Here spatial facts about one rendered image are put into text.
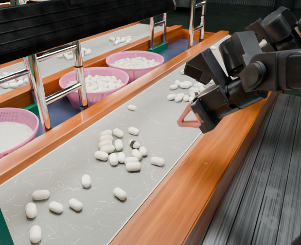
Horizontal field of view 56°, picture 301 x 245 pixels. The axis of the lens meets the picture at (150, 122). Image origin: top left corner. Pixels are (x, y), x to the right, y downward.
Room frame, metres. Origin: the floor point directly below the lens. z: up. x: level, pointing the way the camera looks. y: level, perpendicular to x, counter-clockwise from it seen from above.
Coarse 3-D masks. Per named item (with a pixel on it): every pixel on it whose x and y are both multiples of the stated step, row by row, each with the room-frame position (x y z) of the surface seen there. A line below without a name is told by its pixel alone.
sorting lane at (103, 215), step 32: (160, 96) 0.93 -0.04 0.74; (96, 128) 0.71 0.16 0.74; (160, 128) 0.71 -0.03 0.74; (192, 128) 0.71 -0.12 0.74; (64, 160) 0.56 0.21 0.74; (96, 160) 0.56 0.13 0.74; (0, 192) 0.45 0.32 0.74; (32, 192) 0.45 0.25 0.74; (64, 192) 0.45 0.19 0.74; (96, 192) 0.45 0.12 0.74; (128, 192) 0.45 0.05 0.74; (32, 224) 0.37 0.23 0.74; (64, 224) 0.37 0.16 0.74; (96, 224) 0.37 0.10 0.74
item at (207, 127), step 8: (192, 104) 0.49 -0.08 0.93; (200, 104) 0.49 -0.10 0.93; (200, 112) 0.48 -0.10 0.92; (208, 112) 0.49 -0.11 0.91; (216, 112) 0.48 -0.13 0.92; (224, 112) 0.48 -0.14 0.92; (232, 112) 0.48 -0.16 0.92; (208, 120) 0.48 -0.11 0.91; (216, 120) 0.49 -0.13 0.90; (208, 128) 0.47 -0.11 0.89
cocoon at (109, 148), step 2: (110, 144) 0.60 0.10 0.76; (102, 146) 0.59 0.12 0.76; (104, 146) 0.59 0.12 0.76; (106, 146) 0.59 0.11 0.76; (108, 146) 0.59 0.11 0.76; (110, 146) 0.59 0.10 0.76; (112, 146) 0.59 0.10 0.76; (100, 148) 0.59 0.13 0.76; (102, 148) 0.58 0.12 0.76; (104, 148) 0.58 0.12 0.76; (106, 148) 0.58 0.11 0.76; (108, 148) 0.59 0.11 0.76; (110, 148) 0.59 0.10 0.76; (112, 148) 0.59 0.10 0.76; (114, 148) 0.60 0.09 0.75; (100, 150) 0.58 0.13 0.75; (102, 150) 0.58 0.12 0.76; (104, 150) 0.58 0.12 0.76; (106, 150) 0.58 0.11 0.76; (108, 150) 0.58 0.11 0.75; (110, 150) 0.59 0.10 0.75; (112, 150) 0.59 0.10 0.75; (106, 152) 0.58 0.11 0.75; (108, 152) 0.58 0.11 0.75; (110, 152) 0.59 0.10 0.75
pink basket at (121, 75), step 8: (72, 72) 1.11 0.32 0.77; (88, 72) 1.14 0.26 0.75; (96, 72) 1.15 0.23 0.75; (112, 72) 1.14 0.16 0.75; (120, 72) 1.12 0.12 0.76; (64, 80) 1.05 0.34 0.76; (72, 80) 1.09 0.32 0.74; (128, 80) 1.02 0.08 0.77; (120, 88) 0.96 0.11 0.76; (72, 96) 0.93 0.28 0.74; (88, 96) 0.91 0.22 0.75; (96, 96) 0.91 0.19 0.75; (104, 96) 0.92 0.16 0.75; (72, 104) 0.96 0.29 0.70; (88, 104) 0.92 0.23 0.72
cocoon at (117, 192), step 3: (114, 189) 0.44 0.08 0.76; (117, 189) 0.44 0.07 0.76; (120, 189) 0.44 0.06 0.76; (114, 192) 0.44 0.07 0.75; (117, 192) 0.43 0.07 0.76; (120, 192) 0.43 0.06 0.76; (123, 192) 0.43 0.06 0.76; (117, 195) 0.43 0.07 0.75; (120, 195) 0.43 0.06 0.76; (123, 195) 0.43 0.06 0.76; (126, 195) 0.43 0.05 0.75; (120, 198) 0.42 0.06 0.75; (123, 198) 0.42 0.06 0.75
